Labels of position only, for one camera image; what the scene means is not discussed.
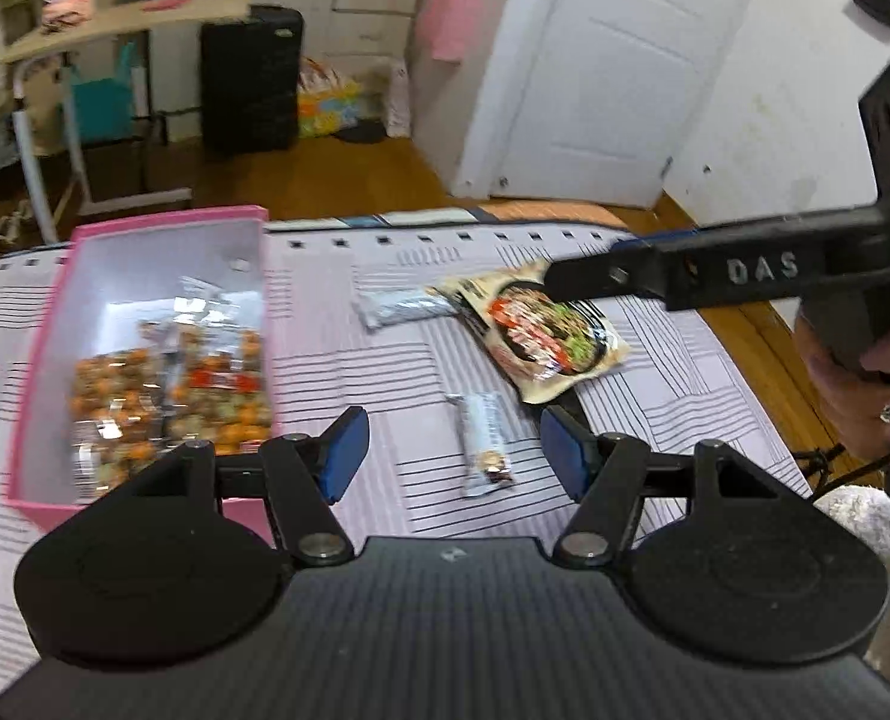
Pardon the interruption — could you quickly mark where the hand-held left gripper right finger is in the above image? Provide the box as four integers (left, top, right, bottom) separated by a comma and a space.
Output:
538, 403, 787, 569

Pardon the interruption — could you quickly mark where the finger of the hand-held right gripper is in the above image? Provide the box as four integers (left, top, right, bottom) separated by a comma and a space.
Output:
541, 242, 672, 310
608, 227, 708, 251

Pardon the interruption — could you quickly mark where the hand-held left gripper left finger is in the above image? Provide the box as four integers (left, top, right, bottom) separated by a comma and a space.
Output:
118, 405, 372, 569

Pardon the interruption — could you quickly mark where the grey snack bar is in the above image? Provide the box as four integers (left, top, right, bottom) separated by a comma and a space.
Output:
445, 392, 519, 500
355, 286, 455, 332

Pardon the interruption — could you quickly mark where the beige noodle packet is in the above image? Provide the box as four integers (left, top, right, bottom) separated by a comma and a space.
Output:
424, 259, 633, 404

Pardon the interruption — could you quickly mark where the clear bag of mixed nuts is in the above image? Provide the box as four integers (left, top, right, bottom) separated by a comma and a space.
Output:
70, 277, 273, 505

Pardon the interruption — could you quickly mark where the pink storage box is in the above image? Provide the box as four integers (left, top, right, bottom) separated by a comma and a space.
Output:
5, 204, 277, 535

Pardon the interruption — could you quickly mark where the person's right hand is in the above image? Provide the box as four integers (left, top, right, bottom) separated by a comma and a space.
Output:
796, 311, 890, 466

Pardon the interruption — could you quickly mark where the striped bed sheet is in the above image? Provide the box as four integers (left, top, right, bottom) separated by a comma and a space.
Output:
0, 210, 819, 700

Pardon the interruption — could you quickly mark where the white door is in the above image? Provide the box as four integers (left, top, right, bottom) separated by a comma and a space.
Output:
451, 0, 762, 212

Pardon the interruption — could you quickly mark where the dark slipper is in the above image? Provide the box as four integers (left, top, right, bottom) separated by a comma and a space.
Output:
335, 120, 391, 146

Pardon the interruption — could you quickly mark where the white fluffy plush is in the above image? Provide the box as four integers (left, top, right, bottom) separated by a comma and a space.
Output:
811, 484, 890, 685

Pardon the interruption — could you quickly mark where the pink hanging bag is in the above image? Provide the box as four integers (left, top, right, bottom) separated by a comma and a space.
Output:
413, 0, 485, 62

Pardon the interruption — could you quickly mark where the black suitcase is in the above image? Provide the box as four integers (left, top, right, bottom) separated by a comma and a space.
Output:
199, 5, 305, 156

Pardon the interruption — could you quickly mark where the teal bag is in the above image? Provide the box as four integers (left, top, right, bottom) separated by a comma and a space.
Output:
64, 43, 140, 145

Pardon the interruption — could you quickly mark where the wooden overbed table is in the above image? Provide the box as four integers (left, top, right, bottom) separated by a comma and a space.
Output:
0, 0, 252, 242

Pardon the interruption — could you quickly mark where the pink item on table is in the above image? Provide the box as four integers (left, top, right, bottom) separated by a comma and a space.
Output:
41, 0, 98, 29

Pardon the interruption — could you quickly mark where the black cable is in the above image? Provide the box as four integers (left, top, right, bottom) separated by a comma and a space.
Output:
788, 444, 890, 501

